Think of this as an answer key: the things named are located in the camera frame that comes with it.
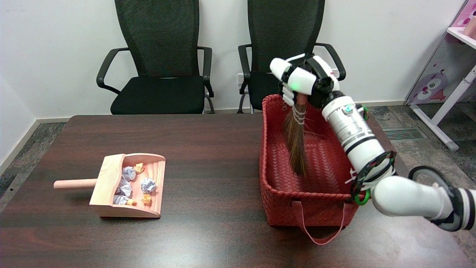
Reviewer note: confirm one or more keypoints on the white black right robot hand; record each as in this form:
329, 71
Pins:
303, 80

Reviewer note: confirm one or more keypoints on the brown straw hand broom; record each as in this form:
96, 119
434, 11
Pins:
296, 145

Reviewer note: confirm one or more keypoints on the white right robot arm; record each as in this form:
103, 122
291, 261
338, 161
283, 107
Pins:
353, 130

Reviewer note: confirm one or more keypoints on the red woven basket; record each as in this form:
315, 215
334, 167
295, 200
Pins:
316, 206

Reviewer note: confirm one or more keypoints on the black mesh office chair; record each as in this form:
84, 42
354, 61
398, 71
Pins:
160, 93
282, 29

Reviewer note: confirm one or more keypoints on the metal floor vent grille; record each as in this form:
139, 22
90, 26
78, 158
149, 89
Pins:
402, 133

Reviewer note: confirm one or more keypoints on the white shelf board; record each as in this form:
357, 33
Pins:
463, 35

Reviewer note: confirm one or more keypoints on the pink cup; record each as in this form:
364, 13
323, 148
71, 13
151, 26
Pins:
470, 28

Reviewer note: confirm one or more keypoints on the crumpled white-blue paper ball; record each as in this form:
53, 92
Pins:
129, 173
121, 200
148, 185
124, 189

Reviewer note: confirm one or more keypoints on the white wall outlet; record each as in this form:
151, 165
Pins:
240, 77

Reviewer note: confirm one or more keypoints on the white desk frame leg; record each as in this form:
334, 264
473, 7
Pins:
452, 98

